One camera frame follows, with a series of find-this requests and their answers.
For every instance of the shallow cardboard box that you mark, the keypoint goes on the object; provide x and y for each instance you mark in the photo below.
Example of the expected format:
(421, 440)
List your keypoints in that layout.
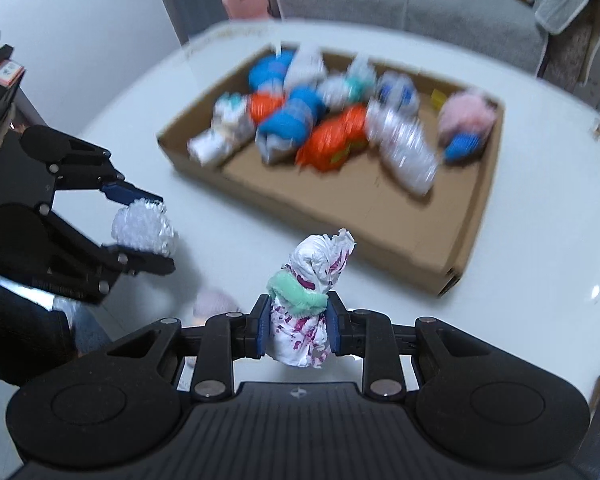
(360, 220)

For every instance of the red labelled box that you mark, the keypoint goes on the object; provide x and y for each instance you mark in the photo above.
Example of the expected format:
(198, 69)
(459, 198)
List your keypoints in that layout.
(4, 71)

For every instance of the light grey sock bundle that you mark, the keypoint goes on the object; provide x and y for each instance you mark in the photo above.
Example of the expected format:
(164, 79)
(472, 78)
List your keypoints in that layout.
(305, 70)

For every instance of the large orange plastic bundle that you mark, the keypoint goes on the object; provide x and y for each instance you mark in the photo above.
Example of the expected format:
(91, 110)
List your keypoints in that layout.
(330, 142)

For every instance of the plain blue sock bundle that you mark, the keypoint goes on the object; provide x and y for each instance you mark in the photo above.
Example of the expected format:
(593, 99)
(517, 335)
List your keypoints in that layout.
(267, 72)

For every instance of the grey sofa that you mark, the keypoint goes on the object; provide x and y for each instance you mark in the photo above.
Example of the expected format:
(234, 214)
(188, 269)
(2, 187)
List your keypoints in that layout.
(405, 10)

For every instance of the blue sock bundle orange band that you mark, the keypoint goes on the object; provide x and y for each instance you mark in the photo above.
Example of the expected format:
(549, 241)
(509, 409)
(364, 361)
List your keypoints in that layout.
(290, 120)

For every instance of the pink fluffy toy blue knit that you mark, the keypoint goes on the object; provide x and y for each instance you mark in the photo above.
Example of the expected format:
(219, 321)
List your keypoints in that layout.
(467, 115)

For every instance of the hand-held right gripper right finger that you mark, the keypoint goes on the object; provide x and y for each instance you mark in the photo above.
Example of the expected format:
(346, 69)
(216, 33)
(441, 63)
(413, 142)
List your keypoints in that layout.
(334, 327)

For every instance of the bubble wrap bundle purple core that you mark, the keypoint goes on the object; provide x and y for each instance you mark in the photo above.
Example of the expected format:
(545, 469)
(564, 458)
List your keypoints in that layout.
(142, 230)

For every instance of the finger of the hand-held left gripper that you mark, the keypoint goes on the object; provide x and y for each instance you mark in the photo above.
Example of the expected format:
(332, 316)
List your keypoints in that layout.
(149, 265)
(129, 194)

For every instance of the pink plastic stool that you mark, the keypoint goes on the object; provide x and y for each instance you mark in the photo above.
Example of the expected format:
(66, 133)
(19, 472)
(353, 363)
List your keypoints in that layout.
(245, 2)

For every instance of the clear bubble wrap bundle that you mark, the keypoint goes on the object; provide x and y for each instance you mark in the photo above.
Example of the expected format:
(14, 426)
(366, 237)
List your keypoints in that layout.
(405, 150)

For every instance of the white magenta-spotted bundle green band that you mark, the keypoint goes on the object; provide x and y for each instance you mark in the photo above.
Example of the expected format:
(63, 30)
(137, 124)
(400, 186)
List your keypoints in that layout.
(305, 270)

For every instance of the small orange plastic bundle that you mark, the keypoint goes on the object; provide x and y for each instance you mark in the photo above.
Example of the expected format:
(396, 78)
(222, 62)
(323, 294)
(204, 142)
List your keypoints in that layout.
(266, 106)

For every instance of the grey sock bundle blue marks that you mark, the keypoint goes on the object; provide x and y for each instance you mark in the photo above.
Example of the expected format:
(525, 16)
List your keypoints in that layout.
(397, 92)

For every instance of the teal and white sock bundle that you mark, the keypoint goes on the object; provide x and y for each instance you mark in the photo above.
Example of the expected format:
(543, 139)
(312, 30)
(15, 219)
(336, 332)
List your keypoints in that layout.
(232, 110)

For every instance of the bubble wrap bundle teal yarn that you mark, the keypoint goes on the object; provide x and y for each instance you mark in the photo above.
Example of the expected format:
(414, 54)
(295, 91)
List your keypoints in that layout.
(347, 85)

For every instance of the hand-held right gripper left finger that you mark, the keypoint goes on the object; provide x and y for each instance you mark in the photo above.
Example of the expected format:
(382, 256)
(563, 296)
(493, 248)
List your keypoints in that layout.
(262, 327)

